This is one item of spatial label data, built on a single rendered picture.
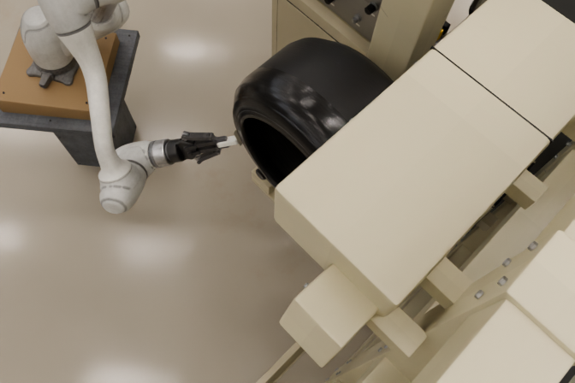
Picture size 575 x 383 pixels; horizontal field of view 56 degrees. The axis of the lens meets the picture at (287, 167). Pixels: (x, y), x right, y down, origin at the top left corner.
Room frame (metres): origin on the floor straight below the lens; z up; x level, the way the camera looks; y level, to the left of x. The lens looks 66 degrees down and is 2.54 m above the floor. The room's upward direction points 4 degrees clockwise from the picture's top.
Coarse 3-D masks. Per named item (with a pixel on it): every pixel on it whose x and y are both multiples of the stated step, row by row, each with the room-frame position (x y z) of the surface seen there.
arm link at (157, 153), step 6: (168, 138) 0.78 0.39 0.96; (150, 144) 0.75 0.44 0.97; (156, 144) 0.75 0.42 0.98; (162, 144) 0.75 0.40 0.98; (150, 150) 0.73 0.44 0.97; (156, 150) 0.73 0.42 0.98; (162, 150) 0.73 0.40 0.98; (150, 156) 0.71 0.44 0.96; (156, 156) 0.71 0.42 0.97; (162, 156) 0.71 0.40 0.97; (156, 162) 0.70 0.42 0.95; (162, 162) 0.70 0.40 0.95; (168, 162) 0.70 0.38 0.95; (174, 162) 0.72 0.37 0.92
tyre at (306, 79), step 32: (288, 64) 0.79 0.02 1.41; (320, 64) 0.78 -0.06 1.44; (352, 64) 0.78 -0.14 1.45; (256, 96) 0.72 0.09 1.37; (288, 96) 0.69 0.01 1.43; (320, 96) 0.68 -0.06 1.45; (352, 96) 0.69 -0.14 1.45; (256, 128) 0.81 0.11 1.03; (288, 128) 0.62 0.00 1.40; (320, 128) 0.60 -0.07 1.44; (256, 160) 0.70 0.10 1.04; (288, 160) 0.75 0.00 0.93
